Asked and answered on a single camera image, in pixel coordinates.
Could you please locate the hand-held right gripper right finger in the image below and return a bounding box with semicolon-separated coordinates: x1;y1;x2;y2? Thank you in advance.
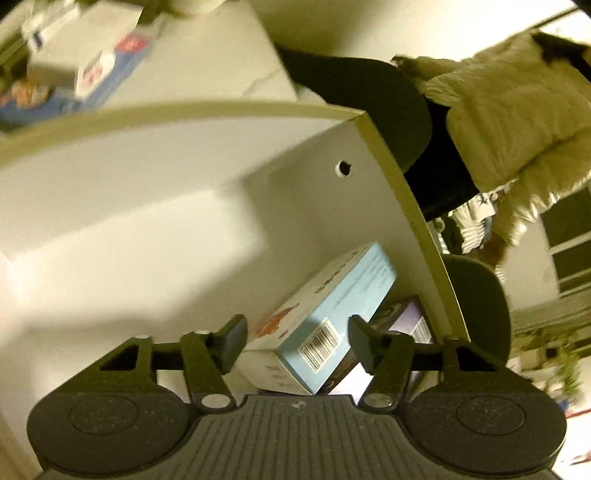
348;316;502;412

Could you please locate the dark window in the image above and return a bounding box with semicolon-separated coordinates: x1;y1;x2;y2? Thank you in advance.
540;185;591;298

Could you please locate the plain white box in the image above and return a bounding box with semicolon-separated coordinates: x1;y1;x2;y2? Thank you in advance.
25;0;145;89

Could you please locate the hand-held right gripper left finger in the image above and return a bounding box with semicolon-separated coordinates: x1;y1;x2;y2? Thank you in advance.
98;315;249;412

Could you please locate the blue cartoon child box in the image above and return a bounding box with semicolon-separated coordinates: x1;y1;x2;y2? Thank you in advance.
0;21;156;131

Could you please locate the purple and dark box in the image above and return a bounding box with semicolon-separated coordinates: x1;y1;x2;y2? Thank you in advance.
318;294;437;396

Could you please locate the large beige storage box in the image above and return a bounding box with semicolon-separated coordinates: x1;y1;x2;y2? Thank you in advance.
0;102;472;480

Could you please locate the light blue medicine box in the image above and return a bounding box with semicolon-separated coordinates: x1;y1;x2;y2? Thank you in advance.
238;241;399;396

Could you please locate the white marble desktop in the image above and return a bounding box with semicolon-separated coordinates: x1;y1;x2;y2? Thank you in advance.
104;0;302;112

